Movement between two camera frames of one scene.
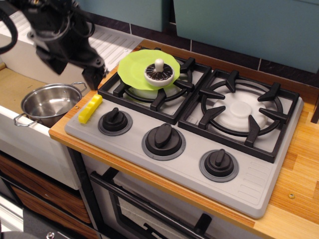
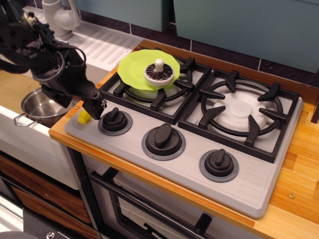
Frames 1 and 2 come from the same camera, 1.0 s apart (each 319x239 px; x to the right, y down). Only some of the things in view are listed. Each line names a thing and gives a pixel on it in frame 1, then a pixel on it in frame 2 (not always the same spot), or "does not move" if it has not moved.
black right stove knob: (219, 166) does not move
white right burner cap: (239, 106) does not move
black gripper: (64, 41) to (65, 68)
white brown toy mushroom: (159, 73) does not move
